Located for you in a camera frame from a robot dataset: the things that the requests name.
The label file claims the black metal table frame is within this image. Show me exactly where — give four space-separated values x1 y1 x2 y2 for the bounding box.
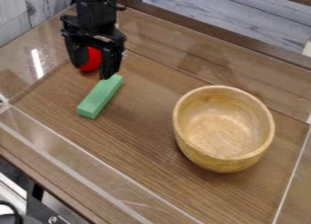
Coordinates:
26 182 71 224

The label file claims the clear acrylic tray wall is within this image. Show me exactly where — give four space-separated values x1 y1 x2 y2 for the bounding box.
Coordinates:
0 103 203 224

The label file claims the green rectangular block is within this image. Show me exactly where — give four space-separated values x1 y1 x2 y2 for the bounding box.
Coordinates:
77 74 125 119

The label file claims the light wooden bowl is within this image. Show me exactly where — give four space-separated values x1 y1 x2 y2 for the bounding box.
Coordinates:
173 86 277 173

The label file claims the red toy strawberry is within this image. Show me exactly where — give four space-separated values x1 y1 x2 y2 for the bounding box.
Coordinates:
79 46 102 72

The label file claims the black cable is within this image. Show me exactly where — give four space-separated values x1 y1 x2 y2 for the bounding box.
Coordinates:
0 199 25 224

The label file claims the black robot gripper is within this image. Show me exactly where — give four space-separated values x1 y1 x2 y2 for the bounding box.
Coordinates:
62 0 127 80

